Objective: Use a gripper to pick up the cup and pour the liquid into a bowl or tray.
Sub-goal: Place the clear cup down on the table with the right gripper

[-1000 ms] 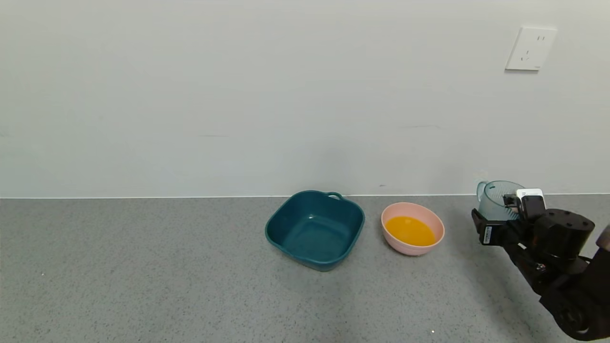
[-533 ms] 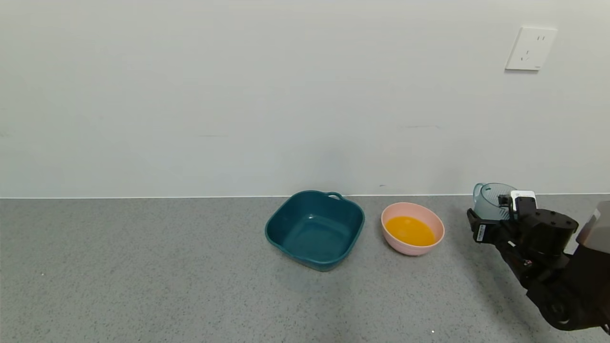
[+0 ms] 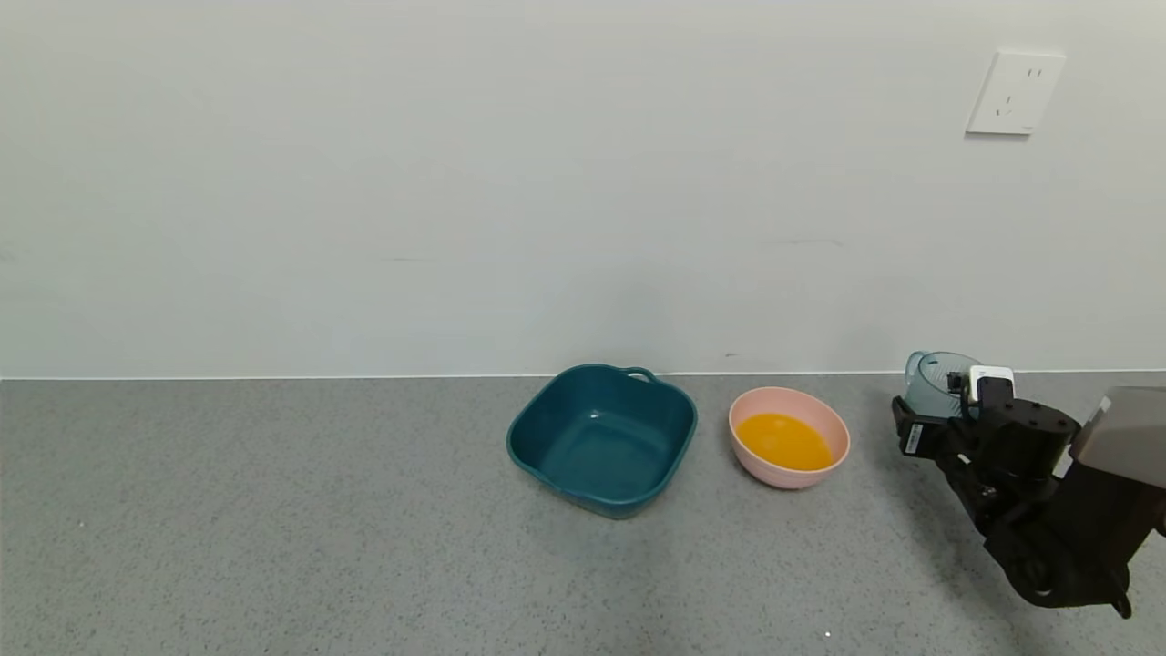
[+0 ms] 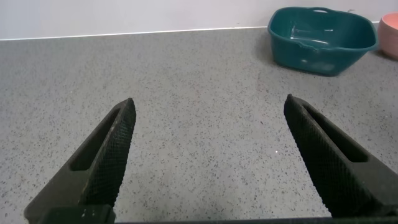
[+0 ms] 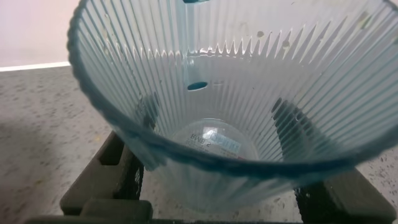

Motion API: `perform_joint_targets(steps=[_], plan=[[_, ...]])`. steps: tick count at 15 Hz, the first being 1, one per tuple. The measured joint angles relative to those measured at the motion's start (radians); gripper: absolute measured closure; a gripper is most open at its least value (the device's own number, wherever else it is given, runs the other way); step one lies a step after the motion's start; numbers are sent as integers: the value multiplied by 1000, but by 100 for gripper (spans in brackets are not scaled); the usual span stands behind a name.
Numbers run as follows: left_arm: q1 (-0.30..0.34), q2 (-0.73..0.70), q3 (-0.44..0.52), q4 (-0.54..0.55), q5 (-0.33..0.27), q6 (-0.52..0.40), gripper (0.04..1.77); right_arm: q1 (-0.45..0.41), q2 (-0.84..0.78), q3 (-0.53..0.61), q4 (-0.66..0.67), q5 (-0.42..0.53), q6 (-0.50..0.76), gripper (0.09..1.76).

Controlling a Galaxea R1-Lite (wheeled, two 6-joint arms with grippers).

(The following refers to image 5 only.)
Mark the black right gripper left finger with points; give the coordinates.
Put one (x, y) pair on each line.
(105, 180)

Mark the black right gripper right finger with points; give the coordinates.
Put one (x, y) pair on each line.
(348, 199)

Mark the clear blue ribbed cup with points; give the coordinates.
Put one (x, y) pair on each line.
(236, 93)

